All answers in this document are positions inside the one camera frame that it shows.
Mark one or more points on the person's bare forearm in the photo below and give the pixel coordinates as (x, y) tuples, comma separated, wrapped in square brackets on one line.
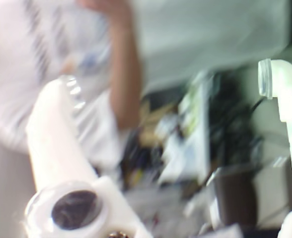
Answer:
[(126, 74)]

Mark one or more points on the person's white shirt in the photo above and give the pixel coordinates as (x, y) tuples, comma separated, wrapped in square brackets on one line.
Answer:
[(9, 62)]

